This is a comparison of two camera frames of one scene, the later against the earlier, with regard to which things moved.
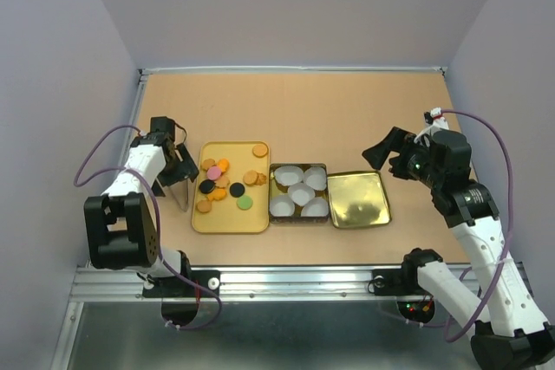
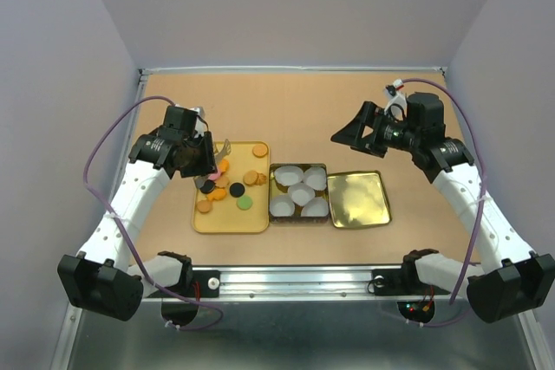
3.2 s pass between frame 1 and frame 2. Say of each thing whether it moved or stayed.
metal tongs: moved
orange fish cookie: stayed
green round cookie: stayed
